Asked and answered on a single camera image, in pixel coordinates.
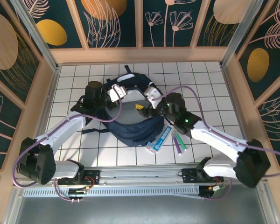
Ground navy blue student backpack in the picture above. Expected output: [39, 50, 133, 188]
[80, 65, 167, 147]

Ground clear blue pencil case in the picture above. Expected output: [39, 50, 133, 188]
[146, 126, 173, 154]

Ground green marker pen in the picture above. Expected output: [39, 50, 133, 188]
[175, 133, 188, 151]

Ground purple marker pen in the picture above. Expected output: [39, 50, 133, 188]
[173, 134, 183, 155]

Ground black round wiring puck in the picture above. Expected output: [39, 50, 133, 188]
[67, 185, 95, 203]
[198, 185, 227, 200]

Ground grey metal sheet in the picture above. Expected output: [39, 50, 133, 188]
[4, 183, 278, 224]

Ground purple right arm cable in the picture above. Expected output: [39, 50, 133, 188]
[151, 85, 280, 201]

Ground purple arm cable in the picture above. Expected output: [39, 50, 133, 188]
[151, 85, 280, 201]
[12, 90, 123, 203]

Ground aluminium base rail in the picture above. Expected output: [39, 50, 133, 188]
[13, 163, 270, 187]

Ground grey slotted cable duct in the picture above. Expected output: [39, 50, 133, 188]
[22, 186, 201, 199]

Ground aluminium frame post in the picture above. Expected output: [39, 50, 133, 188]
[10, 0, 59, 70]
[220, 0, 266, 69]

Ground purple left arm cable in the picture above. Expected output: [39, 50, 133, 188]
[12, 90, 123, 203]

